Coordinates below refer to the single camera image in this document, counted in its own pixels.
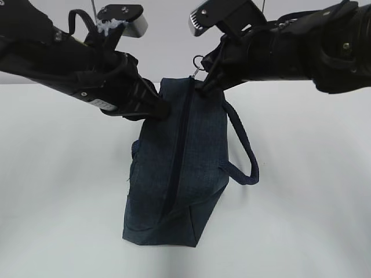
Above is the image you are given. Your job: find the metal zipper pull ring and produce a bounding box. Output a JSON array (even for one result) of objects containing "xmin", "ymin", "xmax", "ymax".
[{"xmin": 190, "ymin": 54, "xmax": 205, "ymax": 79}]

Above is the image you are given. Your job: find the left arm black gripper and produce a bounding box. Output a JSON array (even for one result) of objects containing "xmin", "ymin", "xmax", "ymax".
[{"xmin": 57, "ymin": 51, "xmax": 170, "ymax": 119}]

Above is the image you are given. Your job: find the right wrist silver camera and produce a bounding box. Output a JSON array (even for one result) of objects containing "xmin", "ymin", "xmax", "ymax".
[{"xmin": 188, "ymin": 0, "xmax": 267, "ymax": 40}]

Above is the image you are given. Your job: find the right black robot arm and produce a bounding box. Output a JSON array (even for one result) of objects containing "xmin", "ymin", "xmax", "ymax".
[{"xmin": 200, "ymin": 1, "xmax": 370, "ymax": 94}]

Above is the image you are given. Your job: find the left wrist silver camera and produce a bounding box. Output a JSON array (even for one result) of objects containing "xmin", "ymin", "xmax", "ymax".
[{"xmin": 97, "ymin": 4, "xmax": 148, "ymax": 38}]

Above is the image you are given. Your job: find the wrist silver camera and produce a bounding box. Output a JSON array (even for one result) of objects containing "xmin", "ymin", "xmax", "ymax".
[
  {"xmin": 97, "ymin": 4, "xmax": 148, "ymax": 38},
  {"xmin": 188, "ymin": 0, "xmax": 267, "ymax": 40}
]

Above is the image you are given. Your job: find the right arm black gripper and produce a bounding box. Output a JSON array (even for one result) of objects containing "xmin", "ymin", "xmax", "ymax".
[{"xmin": 201, "ymin": 27, "xmax": 278, "ymax": 93}]

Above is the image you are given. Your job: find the dark blue lunch bag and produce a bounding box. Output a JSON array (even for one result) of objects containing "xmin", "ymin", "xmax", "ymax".
[{"xmin": 122, "ymin": 77, "xmax": 259, "ymax": 247}]

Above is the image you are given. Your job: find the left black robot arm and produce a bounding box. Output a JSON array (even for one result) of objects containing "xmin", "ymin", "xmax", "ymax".
[{"xmin": 1, "ymin": 1, "xmax": 170, "ymax": 120}]

